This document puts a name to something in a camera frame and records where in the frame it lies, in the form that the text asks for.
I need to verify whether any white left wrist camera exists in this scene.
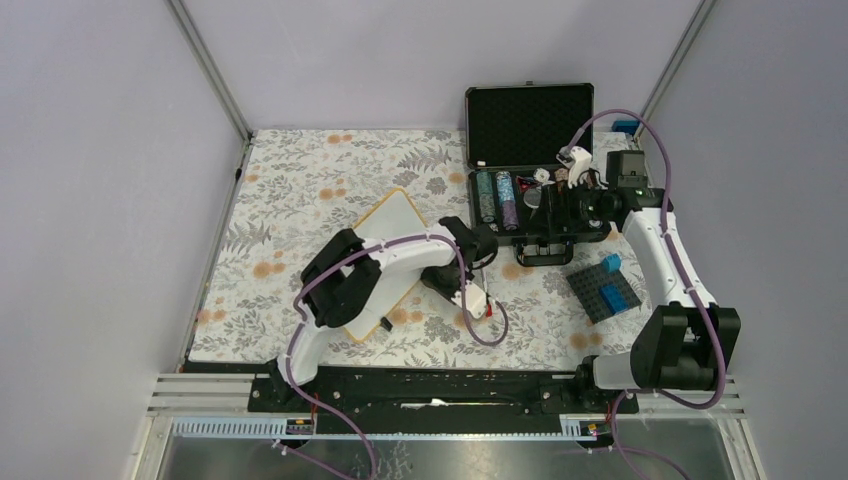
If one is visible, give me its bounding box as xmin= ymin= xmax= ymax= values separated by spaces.
xmin=451 ymin=281 xmax=489 ymax=320

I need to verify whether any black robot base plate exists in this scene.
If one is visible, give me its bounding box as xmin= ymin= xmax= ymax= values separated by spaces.
xmin=248 ymin=366 xmax=639 ymax=435

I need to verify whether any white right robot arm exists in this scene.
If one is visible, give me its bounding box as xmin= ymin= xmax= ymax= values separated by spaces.
xmin=559 ymin=146 xmax=741 ymax=412

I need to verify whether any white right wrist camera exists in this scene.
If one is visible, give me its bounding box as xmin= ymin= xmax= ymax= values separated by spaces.
xmin=557 ymin=146 xmax=593 ymax=188

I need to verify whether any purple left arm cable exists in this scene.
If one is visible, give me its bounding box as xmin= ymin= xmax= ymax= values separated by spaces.
xmin=272 ymin=233 xmax=511 ymax=480

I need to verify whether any aluminium frame rail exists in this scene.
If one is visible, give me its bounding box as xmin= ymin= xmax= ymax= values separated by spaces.
xmin=146 ymin=374 xmax=746 ymax=440

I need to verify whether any blue box in corner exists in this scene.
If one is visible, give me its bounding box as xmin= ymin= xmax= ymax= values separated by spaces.
xmin=611 ymin=119 xmax=641 ymax=136

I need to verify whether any blue lego brick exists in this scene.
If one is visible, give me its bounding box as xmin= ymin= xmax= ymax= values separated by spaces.
xmin=599 ymin=284 xmax=629 ymax=315

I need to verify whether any small blue lego cube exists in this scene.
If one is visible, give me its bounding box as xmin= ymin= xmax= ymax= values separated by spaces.
xmin=600 ymin=254 xmax=622 ymax=274

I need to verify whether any black poker chip case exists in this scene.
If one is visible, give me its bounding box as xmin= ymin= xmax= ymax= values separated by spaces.
xmin=464 ymin=83 xmax=611 ymax=267

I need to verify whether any grey lego baseplate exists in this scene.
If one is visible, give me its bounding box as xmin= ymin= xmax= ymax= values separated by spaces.
xmin=566 ymin=264 xmax=642 ymax=324

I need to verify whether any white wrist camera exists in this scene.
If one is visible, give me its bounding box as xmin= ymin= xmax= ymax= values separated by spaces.
xmin=451 ymin=281 xmax=489 ymax=320
xmin=557 ymin=146 xmax=593 ymax=188

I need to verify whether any floral patterned table mat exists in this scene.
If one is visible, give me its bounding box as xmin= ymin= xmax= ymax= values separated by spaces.
xmin=184 ymin=130 xmax=653 ymax=372

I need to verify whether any green poker chip stack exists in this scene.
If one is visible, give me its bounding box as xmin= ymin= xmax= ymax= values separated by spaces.
xmin=475 ymin=171 xmax=496 ymax=224

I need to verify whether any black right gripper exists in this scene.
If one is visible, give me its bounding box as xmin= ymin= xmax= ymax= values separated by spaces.
xmin=523 ymin=173 xmax=614 ymax=239

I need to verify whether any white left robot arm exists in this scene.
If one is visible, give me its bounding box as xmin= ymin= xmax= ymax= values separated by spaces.
xmin=271 ymin=216 xmax=498 ymax=411

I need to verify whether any yellow framed whiteboard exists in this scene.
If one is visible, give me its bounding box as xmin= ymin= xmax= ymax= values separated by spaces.
xmin=343 ymin=188 xmax=427 ymax=343

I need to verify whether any blue purple poker chip stack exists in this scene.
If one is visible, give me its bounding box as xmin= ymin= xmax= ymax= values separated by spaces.
xmin=495 ymin=171 xmax=519 ymax=231

